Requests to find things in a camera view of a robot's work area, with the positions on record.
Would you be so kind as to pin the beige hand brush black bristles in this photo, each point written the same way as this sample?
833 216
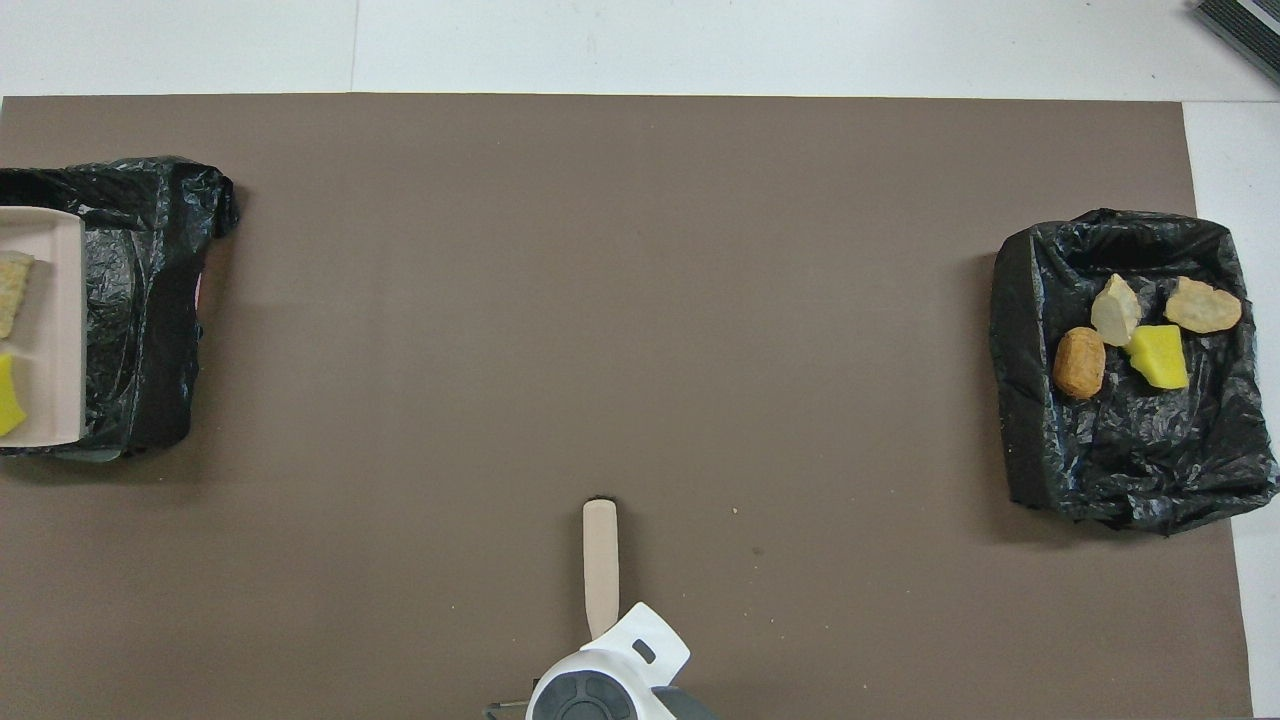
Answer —
600 560

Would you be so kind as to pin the brown round bread roll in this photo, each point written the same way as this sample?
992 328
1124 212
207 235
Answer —
1079 362

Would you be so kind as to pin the pale cream bread piece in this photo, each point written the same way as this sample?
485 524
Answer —
1115 312

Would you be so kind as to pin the yellow sponge chunk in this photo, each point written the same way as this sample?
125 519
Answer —
1160 357

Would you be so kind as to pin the tan bread piece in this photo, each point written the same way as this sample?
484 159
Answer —
1202 306

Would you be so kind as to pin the beige plastic dustpan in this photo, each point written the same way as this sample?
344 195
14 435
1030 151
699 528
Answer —
55 330

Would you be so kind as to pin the large pale bread chunk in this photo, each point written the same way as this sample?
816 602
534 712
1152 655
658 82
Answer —
12 295

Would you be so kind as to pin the curved yellow sponge piece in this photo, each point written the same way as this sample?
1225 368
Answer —
8 400

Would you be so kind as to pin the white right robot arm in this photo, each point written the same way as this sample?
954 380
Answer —
620 660

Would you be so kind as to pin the black bag lined bin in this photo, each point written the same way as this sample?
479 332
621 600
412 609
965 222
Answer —
150 300
1130 470

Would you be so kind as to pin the brown table mat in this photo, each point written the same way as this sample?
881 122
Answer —
600 300

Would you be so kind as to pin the dark grey ribbed object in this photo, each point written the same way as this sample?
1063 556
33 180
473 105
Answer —
1250 25

